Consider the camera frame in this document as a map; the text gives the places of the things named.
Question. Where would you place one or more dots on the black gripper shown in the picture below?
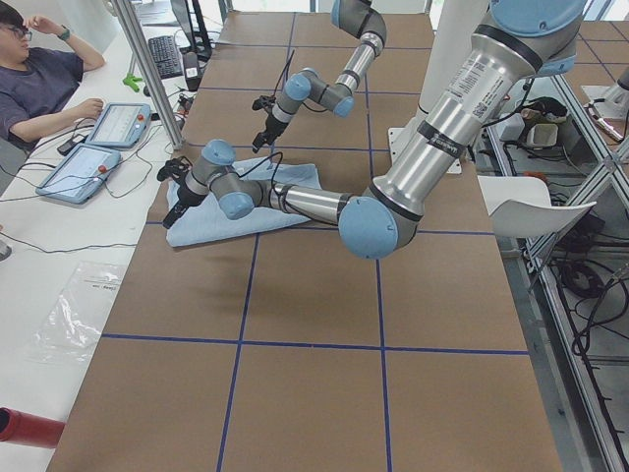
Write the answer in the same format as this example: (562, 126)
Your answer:
(185, 197)
(270, 126)

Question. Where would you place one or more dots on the light blue button-up shirt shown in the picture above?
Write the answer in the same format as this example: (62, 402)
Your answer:
(235, 215)

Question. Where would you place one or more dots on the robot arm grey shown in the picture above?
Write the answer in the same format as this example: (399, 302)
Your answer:
(514, 40)
(360, 20)

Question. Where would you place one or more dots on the upper blue teach pendant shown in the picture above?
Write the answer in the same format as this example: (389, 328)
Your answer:
(120, 125)

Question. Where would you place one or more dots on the blue teach pendant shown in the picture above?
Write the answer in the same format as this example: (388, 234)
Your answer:
(80, 174)
(120, 125)

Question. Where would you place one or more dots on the lower blue teach pendant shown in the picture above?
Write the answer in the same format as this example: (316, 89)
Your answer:
(80, 174)

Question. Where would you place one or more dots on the black computer keyboard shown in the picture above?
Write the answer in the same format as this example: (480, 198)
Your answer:
(166, 56)

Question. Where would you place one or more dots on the green plastic clamp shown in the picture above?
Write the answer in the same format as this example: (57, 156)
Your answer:
(133, 82)

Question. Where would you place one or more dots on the clear plastic bag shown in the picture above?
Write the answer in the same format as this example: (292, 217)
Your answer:
(70, 332)

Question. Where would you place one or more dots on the seated person dark shirt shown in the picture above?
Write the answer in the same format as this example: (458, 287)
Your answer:
(37, 83)

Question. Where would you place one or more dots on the white plastic chair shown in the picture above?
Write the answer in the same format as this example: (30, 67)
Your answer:
(520, 207)

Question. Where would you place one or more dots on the red cylinder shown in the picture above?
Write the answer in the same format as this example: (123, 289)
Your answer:
(26, 429)

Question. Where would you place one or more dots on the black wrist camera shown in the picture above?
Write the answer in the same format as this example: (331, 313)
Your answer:
(175, 169)
(264, 102)

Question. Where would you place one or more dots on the aluminium frame post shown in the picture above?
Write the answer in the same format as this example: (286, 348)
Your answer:
(134, 33)

